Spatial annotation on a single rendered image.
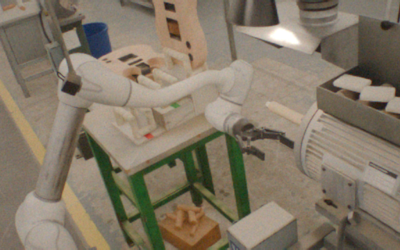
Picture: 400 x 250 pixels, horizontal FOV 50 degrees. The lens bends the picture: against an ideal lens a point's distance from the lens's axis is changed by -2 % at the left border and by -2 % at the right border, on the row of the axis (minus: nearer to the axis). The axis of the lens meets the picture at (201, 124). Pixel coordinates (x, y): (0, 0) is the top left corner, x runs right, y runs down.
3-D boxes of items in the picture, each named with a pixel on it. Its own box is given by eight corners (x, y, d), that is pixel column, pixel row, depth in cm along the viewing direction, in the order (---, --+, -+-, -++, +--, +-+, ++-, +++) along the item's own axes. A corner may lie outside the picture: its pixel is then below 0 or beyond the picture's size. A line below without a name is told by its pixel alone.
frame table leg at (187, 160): (204, 205, 286) (177, 85, 239) (197, 210, 283) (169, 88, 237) (199, 202, 290) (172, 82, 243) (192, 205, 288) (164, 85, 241)
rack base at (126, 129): (167, 131, 193) (167, 129, 192) (138, 146, 186) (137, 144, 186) (137, 112, 213) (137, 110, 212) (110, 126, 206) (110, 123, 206)
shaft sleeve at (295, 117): (319, 129, 121) (318, 119, 120) (310, 134, 120) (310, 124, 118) (276, 108, 135) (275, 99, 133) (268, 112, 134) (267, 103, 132)
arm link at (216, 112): (217, 132, 169) (230, 101, 167) (196, 119, 181) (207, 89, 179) (237, 137, 176) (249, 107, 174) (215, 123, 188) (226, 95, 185)
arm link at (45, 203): (19, 260, 154) (6, 227, 170) (62, 257, 164) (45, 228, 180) (76, 55, 139) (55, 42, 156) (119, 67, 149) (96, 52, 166)
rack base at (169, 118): (196, 116, 200) (193, 98, 195) (167, 132, 193) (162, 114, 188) (164, 99, 220) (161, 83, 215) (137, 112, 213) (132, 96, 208)
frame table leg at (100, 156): (137, 244, 266) (94, 121, 219) (129, 248, 264) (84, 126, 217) (133, 239, 270) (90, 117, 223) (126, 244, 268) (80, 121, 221)
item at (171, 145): (257, 232, 235) (240, 113, 196) (166, 291, 212) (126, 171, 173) (196, 180, 282) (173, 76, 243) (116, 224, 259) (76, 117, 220)
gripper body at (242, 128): (250, 134, 171) (265, 143, 164) (232, 140, 167) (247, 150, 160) (250, 117, 167) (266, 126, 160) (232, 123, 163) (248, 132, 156)
